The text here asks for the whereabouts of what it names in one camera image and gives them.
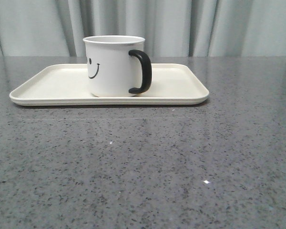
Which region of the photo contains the white smiley mug black handle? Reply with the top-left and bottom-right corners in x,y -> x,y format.
83,35 -> 152,97

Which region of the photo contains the cream rectangular plastic tray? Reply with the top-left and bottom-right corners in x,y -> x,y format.
10,63 -> 209,106

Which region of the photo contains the pale grey-green curtain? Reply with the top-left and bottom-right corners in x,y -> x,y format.
0,0 -> 286,57

